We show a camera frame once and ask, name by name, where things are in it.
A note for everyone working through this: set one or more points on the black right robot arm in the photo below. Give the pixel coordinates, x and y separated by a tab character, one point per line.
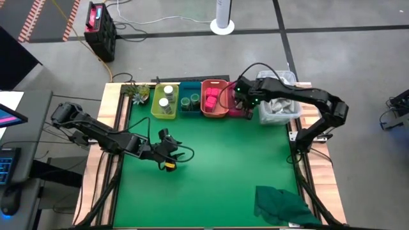
303	96

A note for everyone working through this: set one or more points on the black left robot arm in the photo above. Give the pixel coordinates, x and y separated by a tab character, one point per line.
96	132

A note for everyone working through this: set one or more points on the clear plastic storage box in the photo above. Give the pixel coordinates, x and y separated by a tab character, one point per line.
271	119

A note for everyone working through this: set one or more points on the black table side rail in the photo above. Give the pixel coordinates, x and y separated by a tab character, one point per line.
120	108

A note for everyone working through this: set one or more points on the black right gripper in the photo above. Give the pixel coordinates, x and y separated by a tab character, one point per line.
246	100

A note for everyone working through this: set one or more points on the grey cloth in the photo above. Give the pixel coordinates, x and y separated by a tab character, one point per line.
281	107

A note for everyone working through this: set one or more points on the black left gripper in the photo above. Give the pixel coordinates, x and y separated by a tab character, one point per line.
164	150

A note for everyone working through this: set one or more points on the white paper sheet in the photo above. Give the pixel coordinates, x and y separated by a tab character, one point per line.
11	99

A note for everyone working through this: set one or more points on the black partition panel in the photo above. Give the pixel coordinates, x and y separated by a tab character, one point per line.
16	60

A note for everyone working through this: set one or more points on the potted succulent plant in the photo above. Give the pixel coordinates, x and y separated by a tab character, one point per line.
140	92

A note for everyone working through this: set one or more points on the black frame strut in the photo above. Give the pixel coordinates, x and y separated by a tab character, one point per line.
102	195
316	198

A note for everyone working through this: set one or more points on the black crate with red top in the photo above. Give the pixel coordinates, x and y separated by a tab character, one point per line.
102	35

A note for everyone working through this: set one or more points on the backlit keyboard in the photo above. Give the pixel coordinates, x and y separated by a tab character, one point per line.
8	166

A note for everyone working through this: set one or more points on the black computer mouse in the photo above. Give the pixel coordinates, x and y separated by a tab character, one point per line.
9	199

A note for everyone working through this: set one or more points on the white-lid spice jar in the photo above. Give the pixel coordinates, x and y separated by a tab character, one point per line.
168	92
164	106

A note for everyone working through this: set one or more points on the dark green cloth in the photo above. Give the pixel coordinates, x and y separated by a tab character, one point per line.
281	204

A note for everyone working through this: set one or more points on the pink plastic bin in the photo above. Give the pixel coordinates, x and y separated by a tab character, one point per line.
232	97

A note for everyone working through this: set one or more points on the dark grey desk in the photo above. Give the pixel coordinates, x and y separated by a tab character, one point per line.
35	137

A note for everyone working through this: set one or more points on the white tower fan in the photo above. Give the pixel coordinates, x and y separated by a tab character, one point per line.
222	27

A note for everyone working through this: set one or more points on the teal blue plastic bin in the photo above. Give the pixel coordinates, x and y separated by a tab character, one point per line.
189	87

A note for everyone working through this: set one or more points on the orange plastic bin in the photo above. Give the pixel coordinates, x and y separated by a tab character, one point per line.
223	96

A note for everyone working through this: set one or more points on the yellow-green plastic bin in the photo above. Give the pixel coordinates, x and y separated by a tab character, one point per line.
159	92

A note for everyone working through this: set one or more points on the computer monitor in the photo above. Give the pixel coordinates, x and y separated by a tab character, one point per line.
9	116

